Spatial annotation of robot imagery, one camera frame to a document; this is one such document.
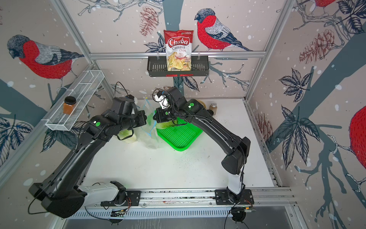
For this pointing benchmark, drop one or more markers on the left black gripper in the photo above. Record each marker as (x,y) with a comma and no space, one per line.
(143,117)

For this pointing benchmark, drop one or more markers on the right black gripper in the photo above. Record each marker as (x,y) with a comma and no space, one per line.
(160,119)

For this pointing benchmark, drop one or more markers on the chinese cabbage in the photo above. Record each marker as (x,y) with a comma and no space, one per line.
(165,125)
(127,136)

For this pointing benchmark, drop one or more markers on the clear zipper bag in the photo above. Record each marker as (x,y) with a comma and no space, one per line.
(147,134)

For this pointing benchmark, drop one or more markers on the chinese cabbage front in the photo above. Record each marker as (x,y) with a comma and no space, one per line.
(127,136)

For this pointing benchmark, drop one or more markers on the green plastic basket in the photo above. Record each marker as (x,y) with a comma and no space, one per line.
(181,136)

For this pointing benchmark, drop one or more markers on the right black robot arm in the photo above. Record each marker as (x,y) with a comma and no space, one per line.
(174,105)

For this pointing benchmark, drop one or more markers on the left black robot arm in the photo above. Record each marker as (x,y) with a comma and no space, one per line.
(59,193)

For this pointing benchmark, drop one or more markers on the red Chuba chips bag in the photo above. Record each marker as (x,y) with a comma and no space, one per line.
(178,49)

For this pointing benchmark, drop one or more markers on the brown spice shaker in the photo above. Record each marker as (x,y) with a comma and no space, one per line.
(213,108)

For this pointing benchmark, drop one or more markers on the orange spice jar black lid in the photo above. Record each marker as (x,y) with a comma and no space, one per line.
(69,104)

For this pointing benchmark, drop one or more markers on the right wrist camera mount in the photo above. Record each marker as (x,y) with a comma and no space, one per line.
(160,98)

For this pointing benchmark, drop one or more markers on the black hanging wire basket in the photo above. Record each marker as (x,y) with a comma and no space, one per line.
(157,67)

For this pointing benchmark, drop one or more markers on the white wire shelf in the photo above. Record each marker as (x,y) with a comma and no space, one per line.
(83,91)

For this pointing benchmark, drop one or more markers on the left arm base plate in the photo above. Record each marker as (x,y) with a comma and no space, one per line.
(124,198)

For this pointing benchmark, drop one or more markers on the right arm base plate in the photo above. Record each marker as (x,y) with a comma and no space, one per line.
(227,197)

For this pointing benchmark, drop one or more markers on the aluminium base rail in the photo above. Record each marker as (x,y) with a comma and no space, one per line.
(180,203)

